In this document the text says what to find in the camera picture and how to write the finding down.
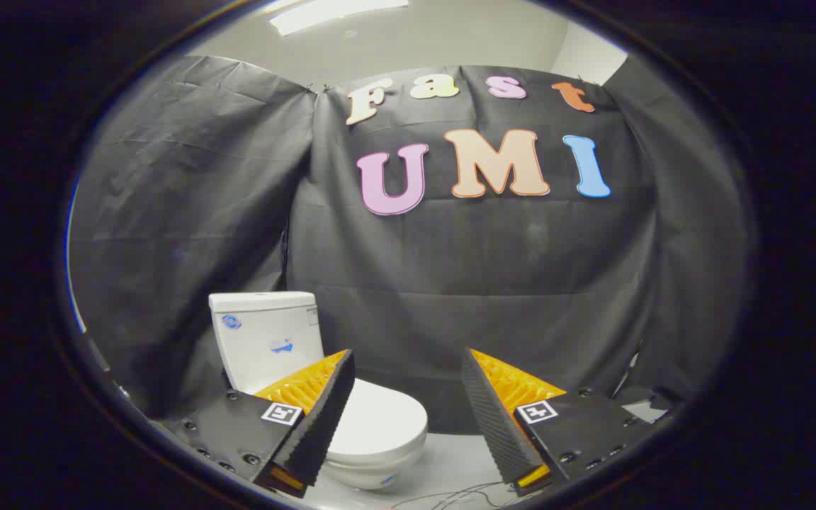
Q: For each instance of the white toilet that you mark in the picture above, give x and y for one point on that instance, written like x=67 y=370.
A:
x=266 y=333

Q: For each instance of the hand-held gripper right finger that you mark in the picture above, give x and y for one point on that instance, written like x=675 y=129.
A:
x=493 y=425

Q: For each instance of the white toilet seat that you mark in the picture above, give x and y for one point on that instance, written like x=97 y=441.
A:
x=408 y=448

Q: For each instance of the black backdrop cloth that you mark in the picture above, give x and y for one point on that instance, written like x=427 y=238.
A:
x=450 y=283

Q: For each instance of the white toilet lid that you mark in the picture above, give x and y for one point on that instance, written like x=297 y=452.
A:
x=383 y=414

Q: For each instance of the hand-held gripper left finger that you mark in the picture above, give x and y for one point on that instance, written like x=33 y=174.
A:
x=319 y=425

